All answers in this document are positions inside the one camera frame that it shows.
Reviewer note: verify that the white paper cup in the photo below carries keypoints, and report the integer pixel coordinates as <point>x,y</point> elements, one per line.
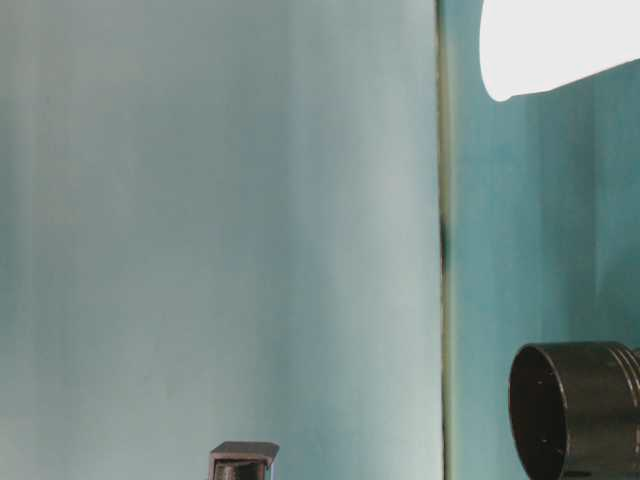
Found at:
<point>540,40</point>

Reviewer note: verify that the pale blue-green backdrop cloth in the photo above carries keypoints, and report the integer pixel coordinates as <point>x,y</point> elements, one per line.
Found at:
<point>200,225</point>

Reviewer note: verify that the blue-green table cloth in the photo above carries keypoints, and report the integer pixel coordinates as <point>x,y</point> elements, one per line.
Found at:
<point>540,225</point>

